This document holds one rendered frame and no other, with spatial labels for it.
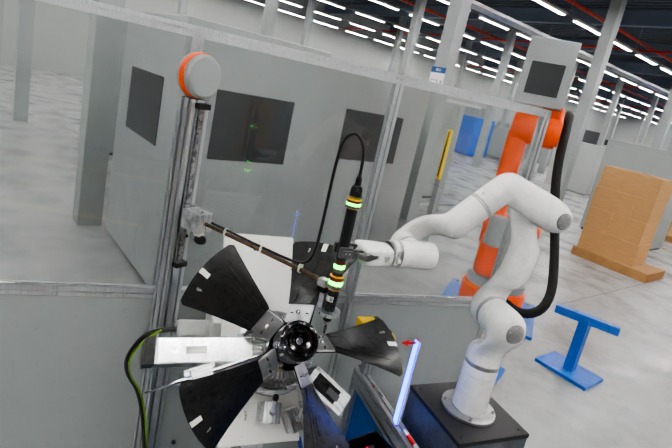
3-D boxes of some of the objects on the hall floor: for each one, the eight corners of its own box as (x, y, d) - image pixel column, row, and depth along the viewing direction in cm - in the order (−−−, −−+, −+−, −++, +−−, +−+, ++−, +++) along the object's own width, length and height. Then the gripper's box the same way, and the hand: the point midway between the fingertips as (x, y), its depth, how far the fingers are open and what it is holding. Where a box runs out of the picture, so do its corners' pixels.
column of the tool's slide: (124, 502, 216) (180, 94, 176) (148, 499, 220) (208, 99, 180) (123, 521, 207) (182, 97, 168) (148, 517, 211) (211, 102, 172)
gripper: (382, 232, 157) (329, 228, 150) (406, 252, 142) (349, 248, 135) (376, 254, 159) (324, 250, 152) (400, 275, 144) (344, 273, 137)
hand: (342, 250), depth 144 cm, fingers closed on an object, 4 cm apart
